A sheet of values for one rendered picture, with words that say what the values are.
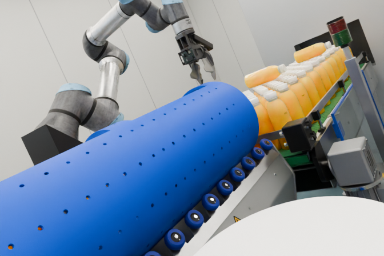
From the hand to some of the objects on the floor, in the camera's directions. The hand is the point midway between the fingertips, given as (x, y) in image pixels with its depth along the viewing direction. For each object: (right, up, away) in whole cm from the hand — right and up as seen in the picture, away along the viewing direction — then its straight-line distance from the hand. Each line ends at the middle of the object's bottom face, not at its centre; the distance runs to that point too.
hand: (208, 79), depth 127 cm
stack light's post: (+97, -94, +2) cm, 134 cm away
